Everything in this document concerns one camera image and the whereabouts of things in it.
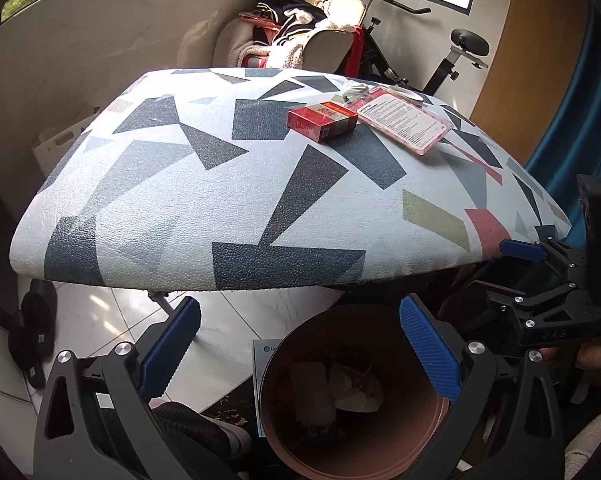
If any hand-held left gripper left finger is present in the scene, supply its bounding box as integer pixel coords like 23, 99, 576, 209
33, 296, 204, 480

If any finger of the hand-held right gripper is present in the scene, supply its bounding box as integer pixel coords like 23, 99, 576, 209
499, 237, 588, 287
473, 280, 588, 322

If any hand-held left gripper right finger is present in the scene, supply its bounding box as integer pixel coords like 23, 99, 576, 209
399, 294, 566, 480

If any brown round waste bin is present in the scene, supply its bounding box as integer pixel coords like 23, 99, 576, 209
258, 305, 453, 480

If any pink plastic package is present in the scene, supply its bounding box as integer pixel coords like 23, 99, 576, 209
356, 86, 452, 157

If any red cigarette box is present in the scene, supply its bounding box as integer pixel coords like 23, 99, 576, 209
287, 101, 359, 145

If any metal table leg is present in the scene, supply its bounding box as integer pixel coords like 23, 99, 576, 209
148, 290, 174, 319

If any white flat box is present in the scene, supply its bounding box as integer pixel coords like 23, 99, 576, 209
253, 340, 281, 437

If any person's white shoe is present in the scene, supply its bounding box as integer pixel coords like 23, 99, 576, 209
215, 417, 252, 460

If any blue curtain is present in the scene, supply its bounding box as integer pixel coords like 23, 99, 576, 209
525, 2, 601, 221

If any black slipper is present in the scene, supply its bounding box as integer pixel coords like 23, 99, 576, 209
8, 280, 58, 389

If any geometric patterned tablecloth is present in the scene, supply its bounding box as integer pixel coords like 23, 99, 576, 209
9, 67, 572, 292

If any light grey cloth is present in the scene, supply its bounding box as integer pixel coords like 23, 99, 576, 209
563, 410, 601, 480

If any wooden door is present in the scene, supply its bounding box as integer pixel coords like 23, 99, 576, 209
470, 0, 588, 161

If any black exercise bike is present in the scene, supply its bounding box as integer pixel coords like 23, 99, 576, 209
333, 0, 491, 98

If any white plastic board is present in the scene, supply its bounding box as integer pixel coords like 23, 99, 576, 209
32, 127, 88, 181

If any red cloth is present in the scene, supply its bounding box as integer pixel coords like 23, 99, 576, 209
347, 27, 366, 79

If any beige chair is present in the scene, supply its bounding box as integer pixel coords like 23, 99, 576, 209
213, 0, 366, 73

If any white fleece blanket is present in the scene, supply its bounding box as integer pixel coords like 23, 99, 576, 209
228, 20, 358, 71

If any dark clothes pile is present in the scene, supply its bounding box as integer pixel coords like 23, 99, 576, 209
253, 0, 331, 43

